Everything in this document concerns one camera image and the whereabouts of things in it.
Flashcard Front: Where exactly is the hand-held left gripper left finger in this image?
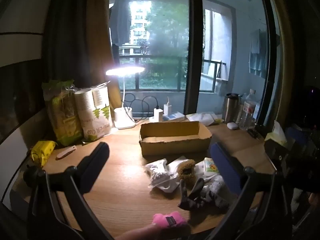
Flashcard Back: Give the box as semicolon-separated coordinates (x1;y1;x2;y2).
24;142;113;240

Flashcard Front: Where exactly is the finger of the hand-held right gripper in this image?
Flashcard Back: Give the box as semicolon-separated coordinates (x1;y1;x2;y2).
247;124;267;139

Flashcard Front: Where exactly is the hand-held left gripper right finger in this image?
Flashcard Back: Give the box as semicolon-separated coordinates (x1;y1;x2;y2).
207;142;293;240

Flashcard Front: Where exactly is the cartoon print tissue packet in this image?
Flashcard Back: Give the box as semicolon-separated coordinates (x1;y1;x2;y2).
202;157;220;175

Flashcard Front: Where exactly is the white waffle cloth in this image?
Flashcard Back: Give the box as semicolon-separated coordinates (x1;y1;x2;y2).
200;174;225;195

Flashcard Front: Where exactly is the brown plush heart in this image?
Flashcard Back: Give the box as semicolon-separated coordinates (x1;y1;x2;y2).
177;159;197;188

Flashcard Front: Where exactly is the cardboard box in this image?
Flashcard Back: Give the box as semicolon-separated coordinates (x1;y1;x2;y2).
139;121;213;158

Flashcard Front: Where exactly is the pink plush heart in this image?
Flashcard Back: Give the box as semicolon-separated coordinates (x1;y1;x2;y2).
153;211;191;230

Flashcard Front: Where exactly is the person's left hand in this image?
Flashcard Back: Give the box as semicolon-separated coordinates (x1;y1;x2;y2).
114;224;175;240

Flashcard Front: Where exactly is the clear plastic water bottle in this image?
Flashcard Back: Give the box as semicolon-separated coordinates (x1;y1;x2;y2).
239;90;258;130

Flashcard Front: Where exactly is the pale green tissue box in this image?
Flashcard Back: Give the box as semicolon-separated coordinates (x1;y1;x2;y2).
264;120;287;145

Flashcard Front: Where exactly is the pink white folding knife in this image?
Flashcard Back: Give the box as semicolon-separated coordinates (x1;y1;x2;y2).
55;145;77;160

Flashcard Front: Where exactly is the steel thermos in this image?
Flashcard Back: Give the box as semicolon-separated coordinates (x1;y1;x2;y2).
222;93;240;123

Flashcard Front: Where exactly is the pack of paper cups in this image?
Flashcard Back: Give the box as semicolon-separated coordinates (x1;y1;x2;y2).
74;84;113;142

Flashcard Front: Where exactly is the black grey plush toy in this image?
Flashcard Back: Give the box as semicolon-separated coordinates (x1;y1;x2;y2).
177;177;230;214

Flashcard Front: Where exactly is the white wipes packet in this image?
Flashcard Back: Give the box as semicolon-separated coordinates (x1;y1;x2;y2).
185;112;223;127

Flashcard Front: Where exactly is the yellow packet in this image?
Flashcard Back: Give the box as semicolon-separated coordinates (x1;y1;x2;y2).
30;140;58;167

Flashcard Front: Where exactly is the white desk lamp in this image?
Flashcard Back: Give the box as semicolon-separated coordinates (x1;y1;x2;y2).
105;66;145;130

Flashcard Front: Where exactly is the green yellow snack bag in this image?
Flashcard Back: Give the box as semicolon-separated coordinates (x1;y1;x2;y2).
41;79;84;146

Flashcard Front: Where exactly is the clear plastic bag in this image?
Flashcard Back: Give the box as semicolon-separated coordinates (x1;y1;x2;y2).
145;158;180;193

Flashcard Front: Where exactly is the white blue power strip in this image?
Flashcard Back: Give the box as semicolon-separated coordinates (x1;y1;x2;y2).
149;111;185;122

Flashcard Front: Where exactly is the hanging blue towel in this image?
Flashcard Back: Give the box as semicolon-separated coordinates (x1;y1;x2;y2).
248;29;268;78

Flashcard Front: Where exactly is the black balcony railing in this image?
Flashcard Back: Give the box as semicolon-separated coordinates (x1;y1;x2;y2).
119;55;188;90

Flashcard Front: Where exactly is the dark curtain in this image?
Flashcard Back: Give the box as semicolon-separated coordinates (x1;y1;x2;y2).
41;0;90;90

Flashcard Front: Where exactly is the yellow curtain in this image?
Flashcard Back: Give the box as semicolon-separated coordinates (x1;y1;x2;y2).
85;0;123;113

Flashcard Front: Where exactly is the hanging dark garment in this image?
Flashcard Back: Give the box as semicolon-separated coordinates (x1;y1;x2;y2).
110;0;132;47

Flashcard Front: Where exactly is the white charger with black cable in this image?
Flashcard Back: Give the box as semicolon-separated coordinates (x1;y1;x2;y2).
153;107;163;123

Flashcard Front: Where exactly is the black cable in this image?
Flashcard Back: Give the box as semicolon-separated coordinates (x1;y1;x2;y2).
124;93;159;120

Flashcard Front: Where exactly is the black window frame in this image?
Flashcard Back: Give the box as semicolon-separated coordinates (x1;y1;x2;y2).
184;0;203;115

